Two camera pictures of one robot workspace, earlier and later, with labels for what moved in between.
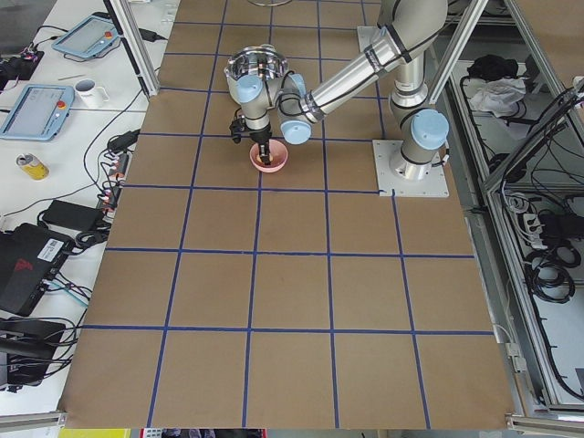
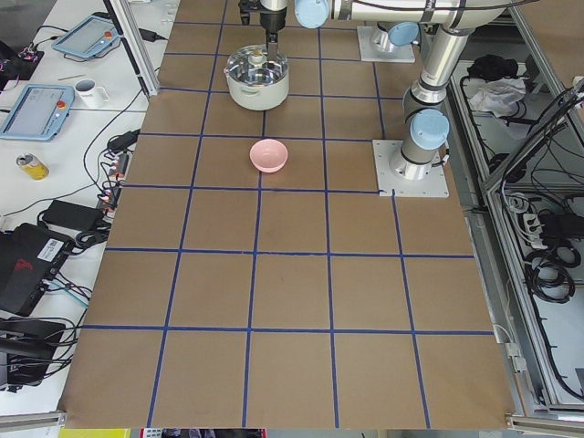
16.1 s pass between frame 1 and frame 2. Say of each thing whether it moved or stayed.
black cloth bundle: stayed
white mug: stayed
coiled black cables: stayed
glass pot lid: moved
